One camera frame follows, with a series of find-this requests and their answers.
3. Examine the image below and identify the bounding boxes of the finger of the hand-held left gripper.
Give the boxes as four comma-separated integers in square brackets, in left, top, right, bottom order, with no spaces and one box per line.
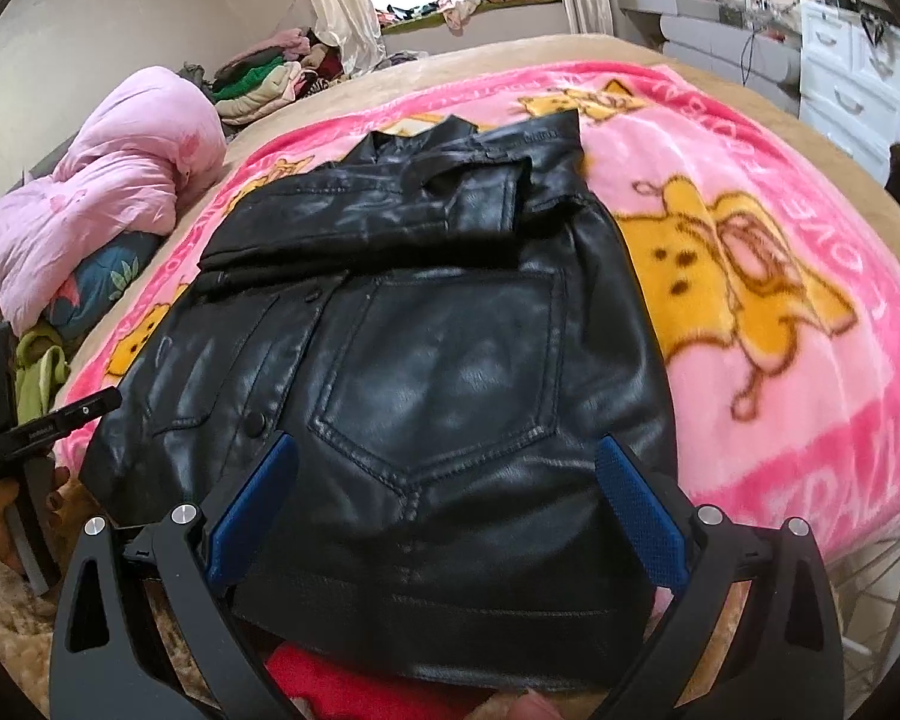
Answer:
[0,388,123,479]

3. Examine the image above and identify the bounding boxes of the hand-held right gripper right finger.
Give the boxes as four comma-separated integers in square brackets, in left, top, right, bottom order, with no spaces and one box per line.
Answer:
[595,435,847,720]

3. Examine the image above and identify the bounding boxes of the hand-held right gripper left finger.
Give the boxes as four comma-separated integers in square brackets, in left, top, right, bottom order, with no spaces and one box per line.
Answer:
[49,431,301,720]

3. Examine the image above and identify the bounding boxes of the black leather jacket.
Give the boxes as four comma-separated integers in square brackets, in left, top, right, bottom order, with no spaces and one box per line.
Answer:
[79,109,680,691]

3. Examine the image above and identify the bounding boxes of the pile of folded clothes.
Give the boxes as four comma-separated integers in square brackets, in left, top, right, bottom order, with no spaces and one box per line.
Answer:
[180,28,346,127]

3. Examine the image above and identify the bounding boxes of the green cloth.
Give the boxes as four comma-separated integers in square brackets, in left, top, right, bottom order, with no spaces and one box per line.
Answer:
[15,322,72,421]

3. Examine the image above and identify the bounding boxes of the blue floral pillow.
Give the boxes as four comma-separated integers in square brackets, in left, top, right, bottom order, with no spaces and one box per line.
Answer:
[37,229,166,338]

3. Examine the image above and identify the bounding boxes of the pink printed blanket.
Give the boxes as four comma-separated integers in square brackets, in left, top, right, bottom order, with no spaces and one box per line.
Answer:
[52,60,900,563]

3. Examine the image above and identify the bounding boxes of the person's red clothing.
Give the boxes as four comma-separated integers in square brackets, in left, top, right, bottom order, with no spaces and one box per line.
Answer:
[266,645,511,720]

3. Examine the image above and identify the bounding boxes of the pink quilt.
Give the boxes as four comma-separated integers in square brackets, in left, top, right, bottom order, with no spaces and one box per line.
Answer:
[0,66,230,338]

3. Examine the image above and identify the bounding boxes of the white drawer cabinet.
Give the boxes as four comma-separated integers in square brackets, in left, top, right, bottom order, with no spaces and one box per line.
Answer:
[799,0,900,185]

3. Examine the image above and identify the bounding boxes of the bed with beige sheet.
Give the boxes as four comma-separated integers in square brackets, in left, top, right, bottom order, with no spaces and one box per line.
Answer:
[0,31,900,720]

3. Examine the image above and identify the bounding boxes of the grey desk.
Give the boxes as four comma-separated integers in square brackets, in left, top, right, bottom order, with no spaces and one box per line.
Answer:
[619,0,803,117]

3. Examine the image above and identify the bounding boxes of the black cable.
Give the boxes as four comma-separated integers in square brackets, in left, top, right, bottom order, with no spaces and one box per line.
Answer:
[739,19,767,83]

